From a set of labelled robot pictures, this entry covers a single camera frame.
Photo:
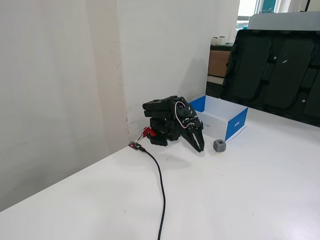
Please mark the black plastic tray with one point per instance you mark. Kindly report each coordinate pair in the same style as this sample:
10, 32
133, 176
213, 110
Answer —
250, 70

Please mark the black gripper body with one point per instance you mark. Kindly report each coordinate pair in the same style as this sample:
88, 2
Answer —
196, 126

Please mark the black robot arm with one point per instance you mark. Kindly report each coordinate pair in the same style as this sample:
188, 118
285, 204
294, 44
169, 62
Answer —
160, 105

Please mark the gray cube block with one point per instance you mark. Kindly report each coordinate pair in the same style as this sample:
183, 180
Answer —
220, 146

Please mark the dark green shelf board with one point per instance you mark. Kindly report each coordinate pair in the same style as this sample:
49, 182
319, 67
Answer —
222, 47

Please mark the brown cardboard box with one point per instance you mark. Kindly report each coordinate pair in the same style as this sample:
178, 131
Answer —
217, 62

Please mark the white jar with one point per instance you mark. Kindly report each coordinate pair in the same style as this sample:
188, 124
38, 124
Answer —
215, 41
222, 40

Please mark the blue and white box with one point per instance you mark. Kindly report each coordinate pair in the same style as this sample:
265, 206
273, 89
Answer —
236, 125

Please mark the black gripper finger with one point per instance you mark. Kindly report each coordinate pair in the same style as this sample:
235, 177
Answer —
192, 140
201, 137

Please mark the black table clamp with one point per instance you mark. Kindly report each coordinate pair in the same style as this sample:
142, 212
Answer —
157, 141

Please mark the small controller board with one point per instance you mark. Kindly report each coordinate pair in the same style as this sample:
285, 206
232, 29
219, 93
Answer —
133, 145

